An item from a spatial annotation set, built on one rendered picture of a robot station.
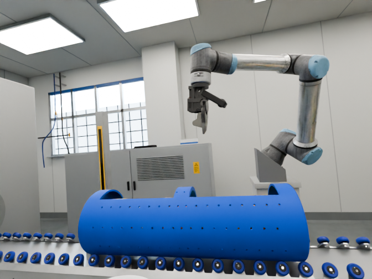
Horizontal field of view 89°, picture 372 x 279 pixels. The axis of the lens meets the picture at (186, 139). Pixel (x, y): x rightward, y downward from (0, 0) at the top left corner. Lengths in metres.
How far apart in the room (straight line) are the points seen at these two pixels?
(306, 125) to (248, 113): 2.32
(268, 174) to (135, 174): 1.72
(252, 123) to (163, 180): 1.99
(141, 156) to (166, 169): 0.39
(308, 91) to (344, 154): 2.84
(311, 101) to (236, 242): 0.93
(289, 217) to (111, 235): 0.67
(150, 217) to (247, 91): 3.25
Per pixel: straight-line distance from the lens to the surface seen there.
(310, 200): 3.99
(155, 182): 2.57
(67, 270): 1.11
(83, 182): 3.15
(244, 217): 0.75
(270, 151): 1.63
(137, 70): 4.36
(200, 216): 0.76
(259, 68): 1.21
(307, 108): 1.38
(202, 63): 0.84
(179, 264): 0.87
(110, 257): 0.99
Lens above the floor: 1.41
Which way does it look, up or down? 2 degrees up
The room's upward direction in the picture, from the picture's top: 4 degrees counter-clockwise
